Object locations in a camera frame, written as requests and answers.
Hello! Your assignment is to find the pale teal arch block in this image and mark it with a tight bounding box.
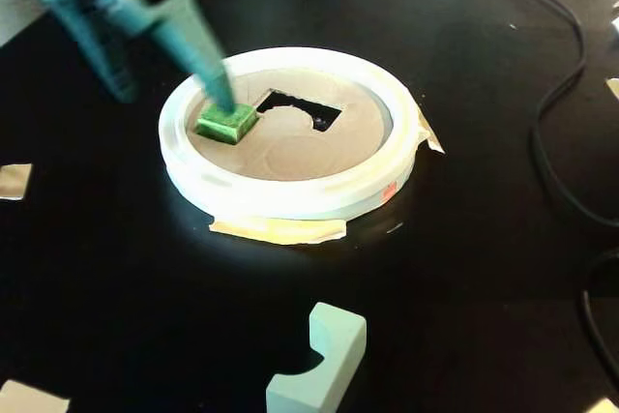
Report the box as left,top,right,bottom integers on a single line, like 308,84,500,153
265,301,368,413

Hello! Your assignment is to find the wide masking tape strip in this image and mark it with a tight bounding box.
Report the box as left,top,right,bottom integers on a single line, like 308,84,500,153
209,208,348,246

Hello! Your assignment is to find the brown cardboard disc with holes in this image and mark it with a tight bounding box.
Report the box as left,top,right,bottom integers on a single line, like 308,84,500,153
185,67,391,181

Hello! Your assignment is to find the green wooden cube block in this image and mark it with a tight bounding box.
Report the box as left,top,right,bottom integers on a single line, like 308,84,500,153
194,102,257,145

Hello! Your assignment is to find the thick black looped cable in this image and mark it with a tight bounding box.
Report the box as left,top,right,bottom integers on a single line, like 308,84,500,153
581,246,619,385

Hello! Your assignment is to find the small masking tape strip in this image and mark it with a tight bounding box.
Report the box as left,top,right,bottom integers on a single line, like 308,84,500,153
414,106,447,156

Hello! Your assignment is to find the long black cable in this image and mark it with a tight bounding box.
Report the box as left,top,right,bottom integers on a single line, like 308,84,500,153
251,0,619,228

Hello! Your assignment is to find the white round ring container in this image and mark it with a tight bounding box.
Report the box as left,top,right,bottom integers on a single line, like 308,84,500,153
158,44,421,221

